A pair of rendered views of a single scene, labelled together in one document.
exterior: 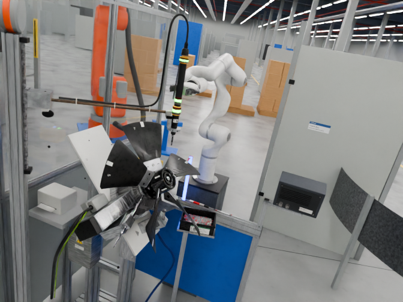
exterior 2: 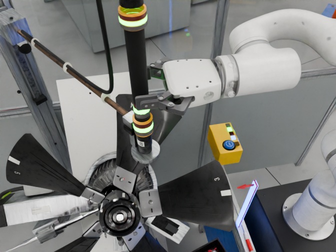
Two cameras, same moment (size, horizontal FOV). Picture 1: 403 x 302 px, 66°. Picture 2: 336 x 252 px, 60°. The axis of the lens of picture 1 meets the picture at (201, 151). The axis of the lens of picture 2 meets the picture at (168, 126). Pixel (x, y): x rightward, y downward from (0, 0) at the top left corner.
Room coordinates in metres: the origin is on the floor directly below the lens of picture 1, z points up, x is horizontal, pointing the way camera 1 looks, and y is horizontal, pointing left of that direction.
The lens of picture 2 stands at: (1.37, -0.24, 2.02)
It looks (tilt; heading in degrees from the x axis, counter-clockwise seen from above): 48 degrees down; 62
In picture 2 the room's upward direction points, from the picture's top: straight up
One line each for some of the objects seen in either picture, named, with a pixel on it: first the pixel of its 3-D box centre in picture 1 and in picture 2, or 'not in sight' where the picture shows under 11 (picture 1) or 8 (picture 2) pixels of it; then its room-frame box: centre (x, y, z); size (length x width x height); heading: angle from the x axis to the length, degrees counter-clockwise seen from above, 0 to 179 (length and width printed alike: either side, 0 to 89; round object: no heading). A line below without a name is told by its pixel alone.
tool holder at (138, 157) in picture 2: (173, 120); (141, 137); (1.52, 0.17, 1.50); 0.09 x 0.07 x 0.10; 108
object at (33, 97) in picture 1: (38, 98); (11, 25); (1.33, 0.76, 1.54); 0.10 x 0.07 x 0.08; 108
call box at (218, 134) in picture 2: not in sight; (223, 144); (1.96, 0.34, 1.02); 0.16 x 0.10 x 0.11; 73
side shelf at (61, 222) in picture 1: (68, 205); not in sight; (1.58, 0.72, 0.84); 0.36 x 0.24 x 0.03; 163
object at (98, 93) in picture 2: (113, 106); (66, 68); (1.43, 0.45, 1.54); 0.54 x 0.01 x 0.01; 108
